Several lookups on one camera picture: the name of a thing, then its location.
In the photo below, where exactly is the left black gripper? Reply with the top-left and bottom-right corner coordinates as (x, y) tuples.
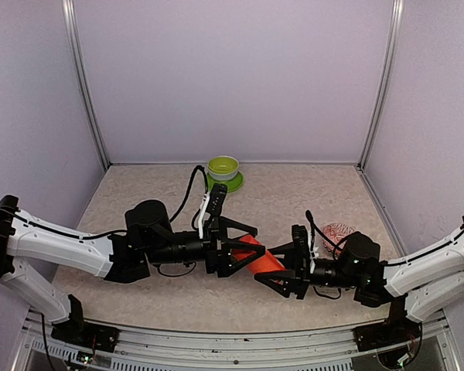
(145, 216), (266, 279)

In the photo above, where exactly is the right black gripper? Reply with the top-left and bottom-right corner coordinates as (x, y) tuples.
(254, 241), (360, 300)

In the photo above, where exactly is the red pill bottle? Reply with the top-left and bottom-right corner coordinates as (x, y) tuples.
(232, 234), (286, 274)

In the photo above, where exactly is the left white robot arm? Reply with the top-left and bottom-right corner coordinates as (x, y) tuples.
(0, 184), (266, 344)

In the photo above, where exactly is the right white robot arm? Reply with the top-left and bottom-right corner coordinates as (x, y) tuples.
(254, 216), (464, 343)

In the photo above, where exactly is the green saucer plate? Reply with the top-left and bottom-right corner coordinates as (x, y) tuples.
(206, 172), (244, 192)

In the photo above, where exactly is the red patterned oval tin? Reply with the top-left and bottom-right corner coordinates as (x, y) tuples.
(322, 223), (355, 255)

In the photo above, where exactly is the green and white bowl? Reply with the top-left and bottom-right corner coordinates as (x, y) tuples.
(207, 155), (240, 182)

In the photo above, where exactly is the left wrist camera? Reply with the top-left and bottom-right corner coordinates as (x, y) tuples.
(197, 183), (228, 239)

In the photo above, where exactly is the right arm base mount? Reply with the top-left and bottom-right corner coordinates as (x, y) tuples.
(353, 322), (421, 352)

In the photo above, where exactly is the front aluminium rail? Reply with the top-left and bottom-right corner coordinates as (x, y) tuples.
(21, 305), (459, 371)

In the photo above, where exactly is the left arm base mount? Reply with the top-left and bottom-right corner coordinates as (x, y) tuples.
(51, 321), (120, 353)

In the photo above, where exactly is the right aluminium frame post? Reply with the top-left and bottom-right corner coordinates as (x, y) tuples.
(358, 0), (404, 172)

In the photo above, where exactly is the aluminium frame post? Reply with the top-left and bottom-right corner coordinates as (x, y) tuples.
(62, 0), (111, 172)
(358, 0), (404, 172)

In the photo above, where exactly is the left aluminium frame post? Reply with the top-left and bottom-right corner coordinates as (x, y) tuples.
(62, 0), (111, 172)

